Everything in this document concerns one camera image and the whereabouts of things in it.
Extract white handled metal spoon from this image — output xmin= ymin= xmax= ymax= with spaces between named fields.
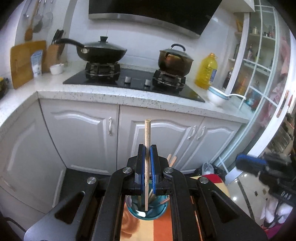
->
xmin=125 ymin=195 xmax=132 ymax=208

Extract white kitchen cabinets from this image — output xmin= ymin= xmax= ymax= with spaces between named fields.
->
xmin=1 ymin=99 xmax=241 ymax=213

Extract right white gloved hand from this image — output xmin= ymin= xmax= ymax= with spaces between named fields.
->
xmin=260 ymin=197 xmax=293 ymax=228

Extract floral utensil holder teal rim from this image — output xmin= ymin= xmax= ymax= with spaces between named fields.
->
xmin=127 ymin=182 xmax=170 ymax=221

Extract red orange yellow cloth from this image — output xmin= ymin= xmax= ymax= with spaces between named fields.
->
xmin=120 ymin=173 xmax=231 ymax=241

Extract black gas stove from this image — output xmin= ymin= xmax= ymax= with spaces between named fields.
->
xmin=63 ymin=62 xmax=205 ymax=103

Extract white bowl with ladle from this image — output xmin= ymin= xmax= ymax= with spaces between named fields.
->
xmin=207 ymin=86 xmax=246 ymax=107

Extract glass door display cabinet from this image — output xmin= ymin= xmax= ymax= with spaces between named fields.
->
xmin=215 ymin=1 xmax=291 ymax=173

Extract bronze stock pot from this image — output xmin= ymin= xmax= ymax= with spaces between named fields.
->
xmin=158 ymin=43 xmax=194 ymax=77

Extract yellow oil bottle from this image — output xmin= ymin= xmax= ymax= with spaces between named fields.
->
xmin=195 ymin=53 xmax=218 ymax=90

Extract black wok with lid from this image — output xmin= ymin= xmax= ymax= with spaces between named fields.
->
xmin=54 ymin=36 xmax=127 ymax=64

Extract small white bowl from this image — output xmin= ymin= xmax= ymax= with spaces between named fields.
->
xmin=50 ymin=63 xmax=64 ymax=75

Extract wooden knife block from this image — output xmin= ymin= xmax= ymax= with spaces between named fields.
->
xmin=42 ymin=29 xmax=65 ymax=73

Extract white salt bag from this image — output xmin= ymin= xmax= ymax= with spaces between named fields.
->
xmin=31 ymin=50 xmax=43 ymax=78

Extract wooden cutting board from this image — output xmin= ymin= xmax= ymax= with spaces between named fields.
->
xmin=10 ymin=40 xmax=46 ymax=89

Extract range hood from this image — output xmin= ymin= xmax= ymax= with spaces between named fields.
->
xmin=88 ymin=0 xmax=221 ymax=39

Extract yellow lidded black casserole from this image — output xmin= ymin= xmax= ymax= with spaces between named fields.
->
xmin=0 ymin=77 xmax=9 ymax=99

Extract wooden spatula hanging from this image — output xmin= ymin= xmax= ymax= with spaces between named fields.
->
xmin=24 ymin=1 xmax=40 ymax=42

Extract hanging metal skimmer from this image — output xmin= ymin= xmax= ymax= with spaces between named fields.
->
xmin=43 ymin=0 xmax=53 ymax=28

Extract hanging metal ladle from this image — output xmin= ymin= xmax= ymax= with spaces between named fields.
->
xmin=23 ymin=0 xmax=32 ymax=19

